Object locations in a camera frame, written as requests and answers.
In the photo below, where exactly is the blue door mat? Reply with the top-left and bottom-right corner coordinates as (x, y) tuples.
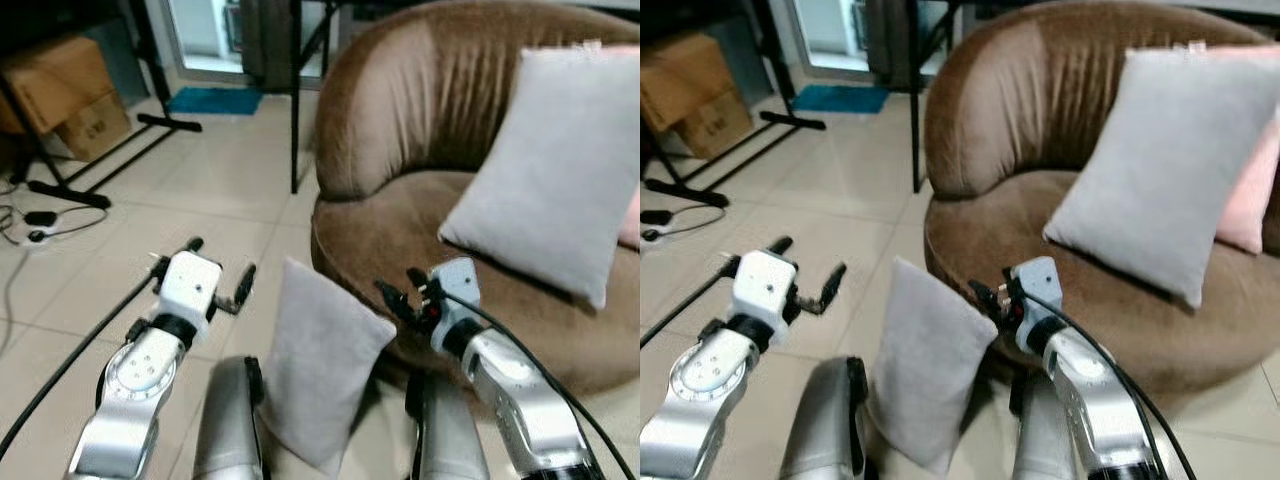
(165, 86), (264, 117)
(791, 84), (890, 115)

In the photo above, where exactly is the large grey pillow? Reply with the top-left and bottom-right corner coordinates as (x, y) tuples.
(438, 45), (641, 312)
(1042, 46), (1280, 311)

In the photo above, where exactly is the silver robot leg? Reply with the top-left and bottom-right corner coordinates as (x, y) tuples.
(191, 354), (267, 480)
(1008, 370), (1093, 480)
(779, 356), (872, 480)
(404, 368), (493, 480)

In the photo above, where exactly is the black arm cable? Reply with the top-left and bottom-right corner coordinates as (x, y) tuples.
(438, 288), (637, 480)
(0, 253), (169, 463)
(640, 253), (743, 349)
(1018, 288), (1198, 480)

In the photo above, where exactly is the brown round velvet sofa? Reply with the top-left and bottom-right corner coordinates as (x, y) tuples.
(923, 0), (1280, 403)
(311, 0), (641, 397)

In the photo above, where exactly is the silver left robot leg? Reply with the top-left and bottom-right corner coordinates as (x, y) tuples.
(779, 356), (872, 480)
(191, 354), (267, 480)

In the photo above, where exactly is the large cardboard box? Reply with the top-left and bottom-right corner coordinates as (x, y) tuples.
(640, 32), (743, 133)
(0, 34), (117, 137)

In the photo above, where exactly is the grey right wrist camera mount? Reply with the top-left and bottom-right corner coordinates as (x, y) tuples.
(427, 256), (482, 339)
(1011, 256), (1064, 351)

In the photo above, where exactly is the black metal table leg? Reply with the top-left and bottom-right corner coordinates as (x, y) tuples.
(907, 0), (963, 195)
(289, 0), (343, 195)

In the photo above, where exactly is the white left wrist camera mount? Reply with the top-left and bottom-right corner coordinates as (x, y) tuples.
(156, 251), (224, 325)
(733, 249), (799, 325)

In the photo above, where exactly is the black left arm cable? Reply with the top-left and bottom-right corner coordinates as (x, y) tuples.
(640, 253), (743, 349)
(0, 253), (169, 463)

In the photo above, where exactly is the small cardboard box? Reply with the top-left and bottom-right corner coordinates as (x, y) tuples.
(54, 92), (132, 163)
(678, 90), (754, 160)

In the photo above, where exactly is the silver right robot leg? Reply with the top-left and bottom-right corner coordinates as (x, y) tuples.
(404, 368), (493, 480)
(1008, 370), (1093, 480)

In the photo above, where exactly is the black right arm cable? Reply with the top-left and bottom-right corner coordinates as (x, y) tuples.
(1018, 288), (1198, 480)
(438, 288), (637, 480)

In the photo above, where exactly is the black metal rack stand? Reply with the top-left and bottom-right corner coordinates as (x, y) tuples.
(0, 0), (203, 210)
(640, 0), (828, 209)

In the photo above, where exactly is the grey curtain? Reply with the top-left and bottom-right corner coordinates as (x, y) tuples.
(864, 0), (953, 89)
(240, 0), (333, 93)

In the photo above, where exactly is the small grey pillow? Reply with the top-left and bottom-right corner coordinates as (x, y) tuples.
(866, 256), (1000, 477)
(257, 256), (399, 477)

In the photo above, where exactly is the white framed glass door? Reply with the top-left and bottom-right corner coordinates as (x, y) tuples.
(778, 0), (871, 79)
(148, 0), (247, 83)

